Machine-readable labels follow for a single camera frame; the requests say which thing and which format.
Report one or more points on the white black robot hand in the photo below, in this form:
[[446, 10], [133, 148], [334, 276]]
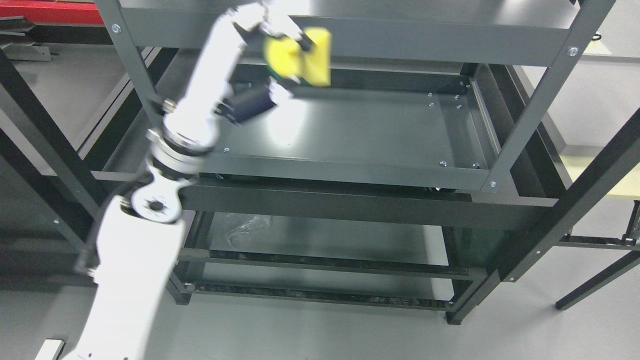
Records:
[[225, 85]]

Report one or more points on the red panel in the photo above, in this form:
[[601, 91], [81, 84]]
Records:
[[83, 12]]

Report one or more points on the dark metal shelf rack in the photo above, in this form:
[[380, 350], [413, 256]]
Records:
[[421, 178]]

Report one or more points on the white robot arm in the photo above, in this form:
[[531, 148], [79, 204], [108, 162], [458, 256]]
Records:
[[138, 240]]

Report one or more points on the clear plastic bag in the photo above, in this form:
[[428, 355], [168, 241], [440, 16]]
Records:
[[239, 229]]

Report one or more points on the green yellow sponge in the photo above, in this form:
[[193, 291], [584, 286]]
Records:
[[306, 61]]

